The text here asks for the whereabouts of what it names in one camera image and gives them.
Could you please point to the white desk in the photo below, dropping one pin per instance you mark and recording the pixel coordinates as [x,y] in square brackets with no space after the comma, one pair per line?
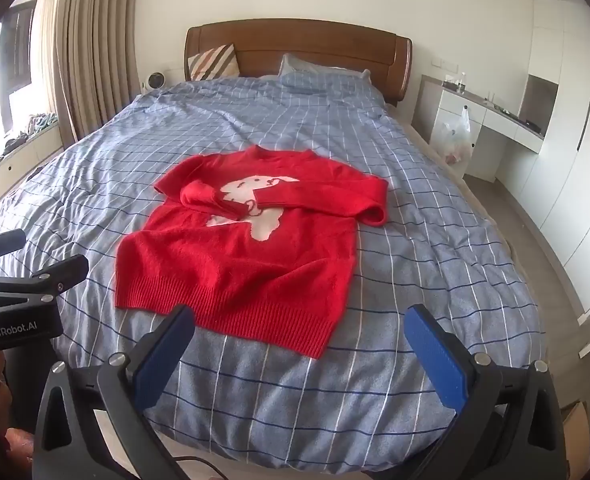
[450,105]

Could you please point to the blue checked pillow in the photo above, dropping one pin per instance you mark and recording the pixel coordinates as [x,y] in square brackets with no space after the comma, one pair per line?
[320,77]

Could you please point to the small round bedside device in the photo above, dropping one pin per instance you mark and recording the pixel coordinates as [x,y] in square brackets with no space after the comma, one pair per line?
[154,82]

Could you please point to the pile of clothes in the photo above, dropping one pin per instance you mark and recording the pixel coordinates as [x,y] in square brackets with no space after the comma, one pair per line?
[40,122]

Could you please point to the clear glass bottle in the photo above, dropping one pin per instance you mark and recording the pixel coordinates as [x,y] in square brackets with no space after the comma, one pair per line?
[459,81]

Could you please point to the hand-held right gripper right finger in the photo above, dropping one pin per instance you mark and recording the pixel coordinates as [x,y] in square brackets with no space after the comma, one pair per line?
[437,360]

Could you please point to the white window bench cabinet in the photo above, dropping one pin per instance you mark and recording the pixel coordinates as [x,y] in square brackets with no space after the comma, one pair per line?
[25,152]

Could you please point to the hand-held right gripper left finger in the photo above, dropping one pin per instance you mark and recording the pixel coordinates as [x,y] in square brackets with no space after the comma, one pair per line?
[162,355]

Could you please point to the blue checked duvet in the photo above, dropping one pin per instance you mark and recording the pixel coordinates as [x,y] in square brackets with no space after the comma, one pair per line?
[425,220]

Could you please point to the wooden headboard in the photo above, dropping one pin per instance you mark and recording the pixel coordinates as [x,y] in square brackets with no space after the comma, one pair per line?
[325,50]

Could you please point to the beige curtain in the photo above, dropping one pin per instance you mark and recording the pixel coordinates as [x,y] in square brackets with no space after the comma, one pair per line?
[100,50]

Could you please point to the striped cushion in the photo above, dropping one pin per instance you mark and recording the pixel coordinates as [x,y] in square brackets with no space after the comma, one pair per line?
[215,62]

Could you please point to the white wall socket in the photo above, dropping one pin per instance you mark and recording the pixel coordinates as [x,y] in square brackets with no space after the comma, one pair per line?
[445,64]

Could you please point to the window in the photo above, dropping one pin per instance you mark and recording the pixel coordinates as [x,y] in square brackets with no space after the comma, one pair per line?
[17,50]

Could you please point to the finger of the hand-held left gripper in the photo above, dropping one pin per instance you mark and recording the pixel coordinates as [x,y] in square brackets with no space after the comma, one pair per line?
[60,270]
[5,242]

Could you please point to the red knitted sweater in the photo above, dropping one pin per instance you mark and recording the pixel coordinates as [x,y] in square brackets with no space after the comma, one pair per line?
[235,270]

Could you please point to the white plastic bag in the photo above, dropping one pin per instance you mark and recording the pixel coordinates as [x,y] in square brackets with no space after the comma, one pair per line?
[452,140]

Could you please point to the white wardrobe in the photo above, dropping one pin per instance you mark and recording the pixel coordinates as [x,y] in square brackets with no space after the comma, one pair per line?
[575,160]

